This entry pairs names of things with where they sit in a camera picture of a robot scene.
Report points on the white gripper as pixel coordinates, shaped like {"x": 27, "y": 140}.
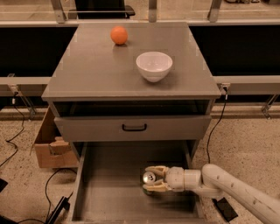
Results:
{"x": 176, "y": 178}

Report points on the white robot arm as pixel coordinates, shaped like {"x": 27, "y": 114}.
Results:
{"x": 212, "y": 181}

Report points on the open grey middle drawer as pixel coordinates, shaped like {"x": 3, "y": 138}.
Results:
{"x": 109, "y": 186}

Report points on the closed grey top drawer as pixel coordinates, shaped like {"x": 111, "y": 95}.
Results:
{"x": 132, "y": 128}

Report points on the grey drawer cabinet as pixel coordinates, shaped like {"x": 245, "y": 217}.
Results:
{"x": 99, "y": 78}

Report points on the black power adapter right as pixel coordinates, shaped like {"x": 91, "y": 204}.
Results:
{"x": 225, "y": 209}

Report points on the black device bottom left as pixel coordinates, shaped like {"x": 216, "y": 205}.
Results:
{"x": 62, "y": 205}

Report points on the brown cardboard box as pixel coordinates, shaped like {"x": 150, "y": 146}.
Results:
{"x": 51, "y": 149}

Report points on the white ceramic bowl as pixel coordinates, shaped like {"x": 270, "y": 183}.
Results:
{"x": 154, "y": 66}

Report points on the orange fruit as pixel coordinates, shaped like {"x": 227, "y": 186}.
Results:
{"x": 119, "y": 35}

